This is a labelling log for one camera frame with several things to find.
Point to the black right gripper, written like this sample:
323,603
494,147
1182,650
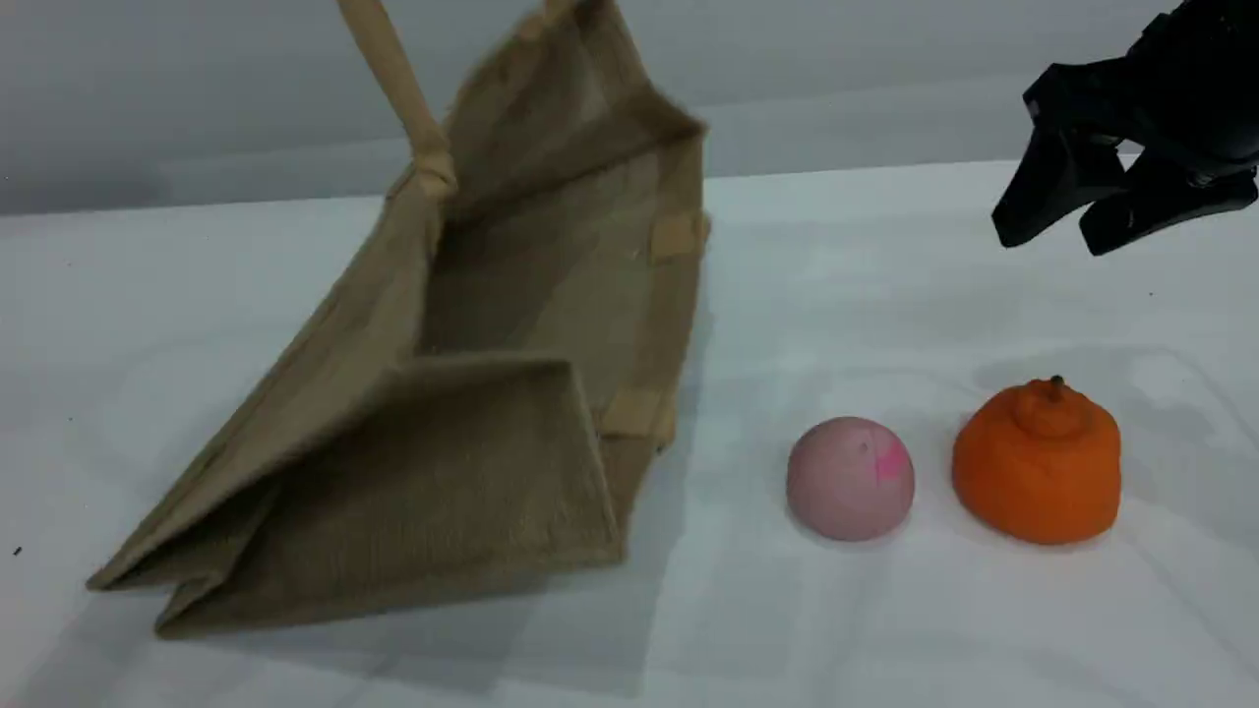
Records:
1180,98

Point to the orange toy fruit with stem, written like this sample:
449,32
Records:
1038,472

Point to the brown jute tote bag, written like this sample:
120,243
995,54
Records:
472,462

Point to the pink peach toy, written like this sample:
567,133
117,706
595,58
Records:
848,482

